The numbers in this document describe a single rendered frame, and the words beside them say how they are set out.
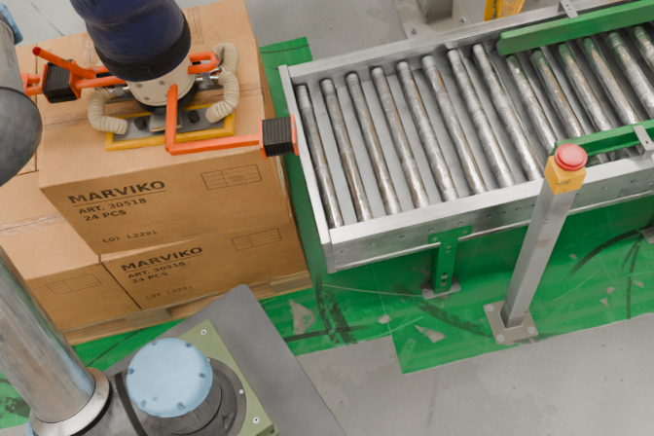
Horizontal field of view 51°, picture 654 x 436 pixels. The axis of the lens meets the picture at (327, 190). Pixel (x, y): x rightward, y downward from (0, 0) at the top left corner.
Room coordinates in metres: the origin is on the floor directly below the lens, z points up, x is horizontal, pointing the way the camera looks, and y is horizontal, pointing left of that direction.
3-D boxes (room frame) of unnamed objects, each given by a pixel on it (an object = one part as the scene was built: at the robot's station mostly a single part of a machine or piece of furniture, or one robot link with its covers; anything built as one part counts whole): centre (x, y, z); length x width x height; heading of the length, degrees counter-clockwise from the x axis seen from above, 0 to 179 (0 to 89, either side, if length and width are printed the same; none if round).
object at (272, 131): (0.96, 0.09, 1.08); 0.09 x 0.08 x 0.05; 176
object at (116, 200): (1.24, 0.42, 0.74); 0.60 x 0.40 x 0.40; 89
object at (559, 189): (0.80, -0.55, 0.50); 0.07 x 0.07 x 1.00; 4
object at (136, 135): (1.15, 0.37, 0.97); 0.34 x 0.10 x 0.05; 86
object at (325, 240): (1.26, 0.05, 0.58); 0.70 x 0.03 x 0.06; 4
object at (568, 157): (0.80, -0.55, 1.02); 0.07 x 0.07 x 0.04
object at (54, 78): (1.27, 0.62, 1.07); 0.10 x 0.08 x 0.06; 176
